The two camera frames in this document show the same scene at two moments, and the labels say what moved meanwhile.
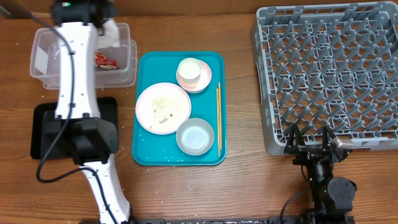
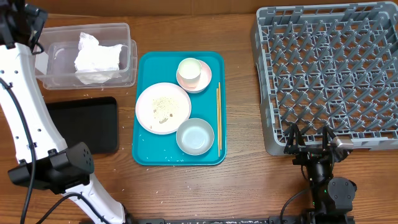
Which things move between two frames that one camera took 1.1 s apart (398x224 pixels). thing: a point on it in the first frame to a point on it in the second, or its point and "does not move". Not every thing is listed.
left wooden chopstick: x=217 y=93 does not move
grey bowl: x=194 y=136 does not move
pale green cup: x=189 y=70 does not move
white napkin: x=111 y=37 to x=96 y=63
